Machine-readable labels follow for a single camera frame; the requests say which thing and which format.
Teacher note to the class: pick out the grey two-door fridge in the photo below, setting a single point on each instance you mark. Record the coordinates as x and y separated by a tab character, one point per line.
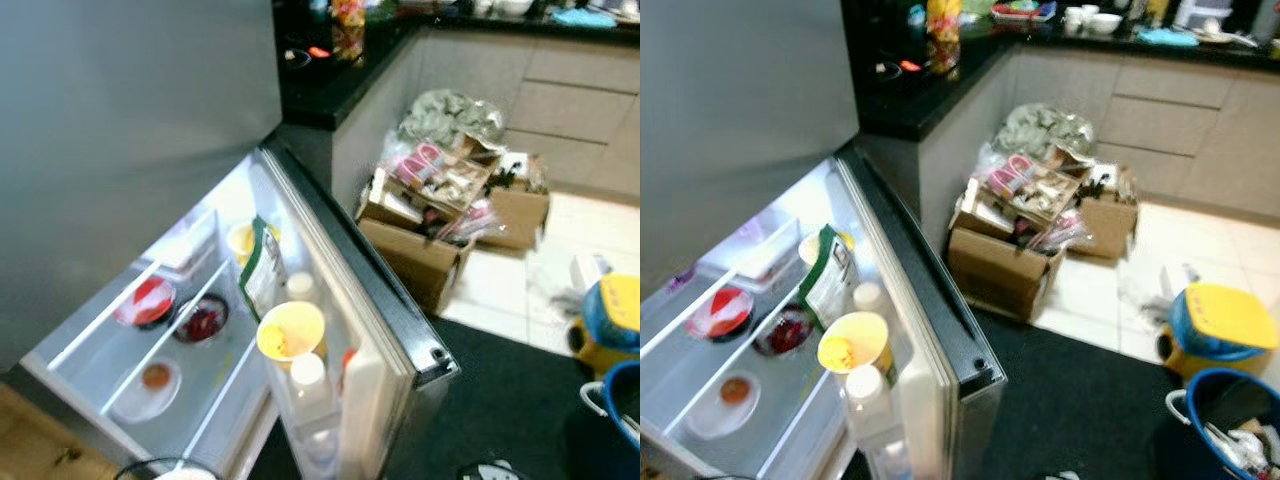
120	100
740	100

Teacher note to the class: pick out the grey lower fridge door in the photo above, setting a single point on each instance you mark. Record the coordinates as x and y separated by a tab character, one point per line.
400	320
960	330

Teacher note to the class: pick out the white crumpled bag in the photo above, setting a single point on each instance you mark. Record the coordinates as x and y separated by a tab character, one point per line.
1180	278
587	270

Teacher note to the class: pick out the yellow and blue bin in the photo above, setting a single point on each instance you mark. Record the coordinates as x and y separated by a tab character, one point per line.
1220	330
612	320

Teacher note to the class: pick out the red-lidded bowl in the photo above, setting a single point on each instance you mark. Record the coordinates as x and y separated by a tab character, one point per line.
145	300
720	312

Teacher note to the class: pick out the brown cardboard box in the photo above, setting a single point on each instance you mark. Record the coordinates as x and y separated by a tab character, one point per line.
415	265
1005	270
1105	225
520	215

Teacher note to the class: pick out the white plastic food box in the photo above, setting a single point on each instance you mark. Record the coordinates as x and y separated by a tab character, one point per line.
190	245
770	255

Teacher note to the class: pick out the blue bucket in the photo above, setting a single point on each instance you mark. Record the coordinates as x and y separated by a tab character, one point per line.
622	380
1195	410

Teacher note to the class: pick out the grey black-topped kitchen counter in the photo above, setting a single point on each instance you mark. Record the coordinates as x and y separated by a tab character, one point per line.
560	100
1160	110

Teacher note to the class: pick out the dark bowl with red food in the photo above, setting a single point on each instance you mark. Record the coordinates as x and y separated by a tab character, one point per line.
203	320
785	330

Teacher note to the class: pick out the orange food piece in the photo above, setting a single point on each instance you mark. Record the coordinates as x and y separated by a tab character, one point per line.
735	388
156	376

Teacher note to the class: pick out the white round plate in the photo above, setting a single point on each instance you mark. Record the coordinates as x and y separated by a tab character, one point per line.
712	415
135	402

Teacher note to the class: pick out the green snack bag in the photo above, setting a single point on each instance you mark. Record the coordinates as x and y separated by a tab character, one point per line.
262	270
828	280

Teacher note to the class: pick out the black floor mat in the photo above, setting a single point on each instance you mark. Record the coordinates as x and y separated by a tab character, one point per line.
1080	410
500	400

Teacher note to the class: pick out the cardboard box with packets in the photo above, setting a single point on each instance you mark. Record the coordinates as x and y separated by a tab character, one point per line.
435	180
1030	190

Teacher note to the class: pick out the grey plastic bag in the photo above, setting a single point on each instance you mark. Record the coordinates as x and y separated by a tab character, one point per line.
1045	130
450	115

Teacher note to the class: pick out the blue cloth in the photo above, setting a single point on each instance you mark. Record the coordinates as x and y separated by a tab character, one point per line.
583	17
1165	37

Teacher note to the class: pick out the white plastic bottle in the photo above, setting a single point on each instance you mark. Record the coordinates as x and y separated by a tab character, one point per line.
868	395
300	287
308	385
868	296

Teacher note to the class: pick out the open yellow cup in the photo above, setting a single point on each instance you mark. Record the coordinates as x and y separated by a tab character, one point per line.
852	342
290	335

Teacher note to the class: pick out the white bowl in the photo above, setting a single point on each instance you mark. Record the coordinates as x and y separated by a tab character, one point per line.
515	6
1103	20

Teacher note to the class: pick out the colourful tray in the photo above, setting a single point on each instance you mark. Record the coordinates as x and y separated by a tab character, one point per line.
1022	10

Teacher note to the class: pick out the white cup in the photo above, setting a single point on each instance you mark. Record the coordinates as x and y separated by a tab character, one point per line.
1075	15

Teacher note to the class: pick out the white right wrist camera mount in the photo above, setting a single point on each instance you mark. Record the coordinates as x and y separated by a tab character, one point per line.
1062	476
490	470

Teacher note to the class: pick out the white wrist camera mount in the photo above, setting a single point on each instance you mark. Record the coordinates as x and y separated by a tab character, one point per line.
1062	476
490	470
188	475

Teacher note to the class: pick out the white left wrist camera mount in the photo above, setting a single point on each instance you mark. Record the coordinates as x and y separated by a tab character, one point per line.
188	475

